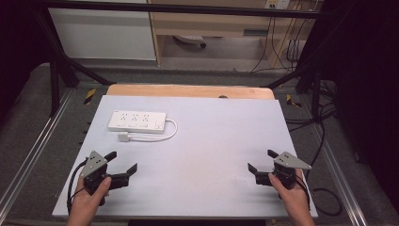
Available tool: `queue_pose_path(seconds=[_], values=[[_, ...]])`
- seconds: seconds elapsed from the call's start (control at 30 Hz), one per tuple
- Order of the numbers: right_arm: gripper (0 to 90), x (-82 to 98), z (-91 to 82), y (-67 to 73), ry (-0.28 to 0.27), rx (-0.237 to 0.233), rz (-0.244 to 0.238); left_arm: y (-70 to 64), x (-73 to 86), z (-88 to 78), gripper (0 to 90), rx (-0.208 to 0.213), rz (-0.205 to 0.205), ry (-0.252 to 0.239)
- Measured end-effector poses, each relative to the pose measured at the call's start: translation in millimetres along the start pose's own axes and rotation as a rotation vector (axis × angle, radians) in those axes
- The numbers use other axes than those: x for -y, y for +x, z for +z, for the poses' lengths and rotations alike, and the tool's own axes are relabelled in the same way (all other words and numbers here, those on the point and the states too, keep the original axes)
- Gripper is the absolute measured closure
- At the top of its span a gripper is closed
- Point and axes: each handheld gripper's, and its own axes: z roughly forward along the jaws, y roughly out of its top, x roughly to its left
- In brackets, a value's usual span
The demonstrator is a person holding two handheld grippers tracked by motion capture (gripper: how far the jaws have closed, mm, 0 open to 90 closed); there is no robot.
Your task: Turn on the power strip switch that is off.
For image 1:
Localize aluminium floor rail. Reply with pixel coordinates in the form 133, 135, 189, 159
0, 89, 75, 215
309, 123, 369, 226

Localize white power strip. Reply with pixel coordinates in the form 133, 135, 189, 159
107, 109, 168, 135

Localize person's left hand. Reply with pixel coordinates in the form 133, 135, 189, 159
66, 176, 113, 226

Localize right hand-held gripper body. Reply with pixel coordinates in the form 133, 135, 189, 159
271, 151, 313, 191

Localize black curtain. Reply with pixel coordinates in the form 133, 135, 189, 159
0, 0, 53, 121
299, 0, 399, 218

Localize black metal frame crossbar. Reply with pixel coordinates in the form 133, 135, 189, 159
37, 0, 325, 19

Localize grey chair base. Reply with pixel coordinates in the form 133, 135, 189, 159
173, 34, 208, 49

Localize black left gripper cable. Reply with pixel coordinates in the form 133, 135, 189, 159
66, 159, 88, 216

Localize hanging black cables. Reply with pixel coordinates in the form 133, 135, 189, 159
249, 14, 304, 73

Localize black metal frame stand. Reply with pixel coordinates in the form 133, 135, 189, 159
265, 65, 322, 120
32, 12, 117, 119

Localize white cabinet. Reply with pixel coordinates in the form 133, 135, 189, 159
48, 0, 157, 61

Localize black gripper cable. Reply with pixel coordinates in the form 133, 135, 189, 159
294, 173, 343, 218
66, 159, 88, 216

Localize person's right hand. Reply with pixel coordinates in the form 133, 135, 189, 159
267, 169, 316, 226

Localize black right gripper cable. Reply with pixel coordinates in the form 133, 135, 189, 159
294, 173, 343, 218

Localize wooden table board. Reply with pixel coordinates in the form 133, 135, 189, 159
105, 83, 277, 101

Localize white wall socket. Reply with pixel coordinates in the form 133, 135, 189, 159
263, 0, 292, 10

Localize white power strip cable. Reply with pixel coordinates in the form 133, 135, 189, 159
128, 118, 179, 143

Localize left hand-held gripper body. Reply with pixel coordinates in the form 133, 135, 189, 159
79, 151, 109, 196

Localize light wooden desk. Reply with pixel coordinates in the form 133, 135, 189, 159
147, 0, 316, 69

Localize bundle of black floor cables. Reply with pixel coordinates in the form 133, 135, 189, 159
283, 78, 339, 182

